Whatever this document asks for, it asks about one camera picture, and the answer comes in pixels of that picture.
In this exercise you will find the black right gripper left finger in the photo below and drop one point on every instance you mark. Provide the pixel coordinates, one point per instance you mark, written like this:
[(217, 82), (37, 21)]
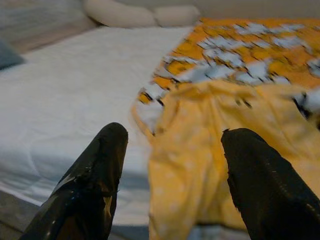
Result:
[(85, 190)]

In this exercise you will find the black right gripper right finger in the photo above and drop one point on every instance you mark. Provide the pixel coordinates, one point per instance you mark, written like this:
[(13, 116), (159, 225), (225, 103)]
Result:
[(270, 195)]

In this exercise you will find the yellow cartoon print blanket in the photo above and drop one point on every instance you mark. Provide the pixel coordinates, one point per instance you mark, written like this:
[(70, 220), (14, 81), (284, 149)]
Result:
[(200, 150)]

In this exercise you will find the blue patterned blanket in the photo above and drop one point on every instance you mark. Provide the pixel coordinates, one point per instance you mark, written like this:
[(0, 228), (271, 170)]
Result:
[(8, 56)]

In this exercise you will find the beige bolster pillow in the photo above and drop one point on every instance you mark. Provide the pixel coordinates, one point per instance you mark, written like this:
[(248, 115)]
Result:
[(177, 16), (120, 13)]

